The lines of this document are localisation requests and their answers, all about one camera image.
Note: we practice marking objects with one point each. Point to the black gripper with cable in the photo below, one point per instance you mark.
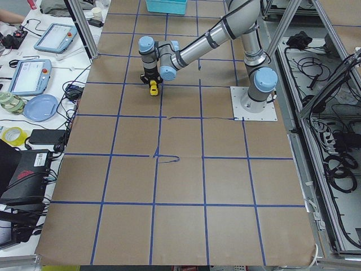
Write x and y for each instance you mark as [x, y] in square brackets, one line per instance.
[151, 75]

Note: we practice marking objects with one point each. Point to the yellow toy beetle car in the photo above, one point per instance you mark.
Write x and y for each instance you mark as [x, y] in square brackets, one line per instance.
[153, 88]

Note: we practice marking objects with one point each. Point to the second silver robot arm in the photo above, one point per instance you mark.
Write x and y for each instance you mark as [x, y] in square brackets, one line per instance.
[162, 59]

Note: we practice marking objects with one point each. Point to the light blue plastic bin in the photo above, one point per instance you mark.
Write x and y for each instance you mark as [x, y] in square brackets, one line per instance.
[177, 7]

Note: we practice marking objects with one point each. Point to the blue teach pendant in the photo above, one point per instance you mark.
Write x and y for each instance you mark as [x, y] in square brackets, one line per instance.
[56, 39]
[31, 77]

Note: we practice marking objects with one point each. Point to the light blue plate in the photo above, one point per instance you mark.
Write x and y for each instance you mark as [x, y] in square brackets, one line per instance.
[41, 108]

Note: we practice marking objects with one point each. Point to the black power adapter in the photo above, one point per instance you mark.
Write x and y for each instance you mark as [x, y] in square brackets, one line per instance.
[45, 136]

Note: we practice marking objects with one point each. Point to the camouflage tape roll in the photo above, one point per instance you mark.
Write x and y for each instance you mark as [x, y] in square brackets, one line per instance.
[12, 103]

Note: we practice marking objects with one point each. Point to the yellow tape roll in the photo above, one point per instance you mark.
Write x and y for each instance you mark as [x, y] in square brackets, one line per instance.
[14, 136]

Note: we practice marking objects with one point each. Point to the black computer box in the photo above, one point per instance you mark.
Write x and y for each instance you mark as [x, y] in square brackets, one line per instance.
[23, 175]

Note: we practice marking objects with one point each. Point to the aluminium frame post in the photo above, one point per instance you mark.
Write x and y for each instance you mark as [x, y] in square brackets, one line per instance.
[78, 17]

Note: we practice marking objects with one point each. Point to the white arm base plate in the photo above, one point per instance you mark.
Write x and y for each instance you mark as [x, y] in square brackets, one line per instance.
[245, 109]

